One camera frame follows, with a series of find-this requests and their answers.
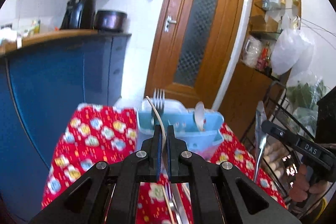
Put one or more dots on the right hand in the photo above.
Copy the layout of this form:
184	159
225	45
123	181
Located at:
301	187

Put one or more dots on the black air fryer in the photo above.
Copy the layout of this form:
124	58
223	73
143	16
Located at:
79	15

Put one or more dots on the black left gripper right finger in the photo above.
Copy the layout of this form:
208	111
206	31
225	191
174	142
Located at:
220	193

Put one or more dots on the clear bag of goods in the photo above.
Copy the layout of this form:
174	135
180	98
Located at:
251	51

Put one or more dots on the steel door handle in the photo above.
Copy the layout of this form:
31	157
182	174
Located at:
169	21

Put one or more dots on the black wire rack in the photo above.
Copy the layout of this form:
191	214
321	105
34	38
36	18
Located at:
297	109

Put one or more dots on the white plastic bag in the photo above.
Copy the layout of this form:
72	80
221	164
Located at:
293	51

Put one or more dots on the eggs in rack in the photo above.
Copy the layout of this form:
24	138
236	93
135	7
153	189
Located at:
272	159

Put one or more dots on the large steel fork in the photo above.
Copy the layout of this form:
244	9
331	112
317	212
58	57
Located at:
172	203

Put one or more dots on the wooden door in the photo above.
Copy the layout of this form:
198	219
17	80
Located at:
189	61

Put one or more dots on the light blue utensil box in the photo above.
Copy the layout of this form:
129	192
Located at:
204	143

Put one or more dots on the blue kitchen base cabinet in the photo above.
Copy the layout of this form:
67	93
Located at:
41	86

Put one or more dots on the red smiley flower tablecloth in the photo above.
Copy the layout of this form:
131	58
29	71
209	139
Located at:
101	133

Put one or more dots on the small steel fork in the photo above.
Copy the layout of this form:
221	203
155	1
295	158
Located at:
159	100

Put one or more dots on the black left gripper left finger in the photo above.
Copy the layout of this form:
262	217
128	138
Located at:
107	193

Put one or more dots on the dark rice cooker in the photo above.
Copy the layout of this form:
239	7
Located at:
110	20

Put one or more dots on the white plastic tub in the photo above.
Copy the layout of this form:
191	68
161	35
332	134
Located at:
170	106

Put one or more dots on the beige wooden chopstick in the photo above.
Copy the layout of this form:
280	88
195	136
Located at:
168	205

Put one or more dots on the steel spoon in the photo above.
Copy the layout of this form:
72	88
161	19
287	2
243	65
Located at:
260	138

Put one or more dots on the wooden shelf cabinet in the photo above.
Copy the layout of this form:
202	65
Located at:
249	85

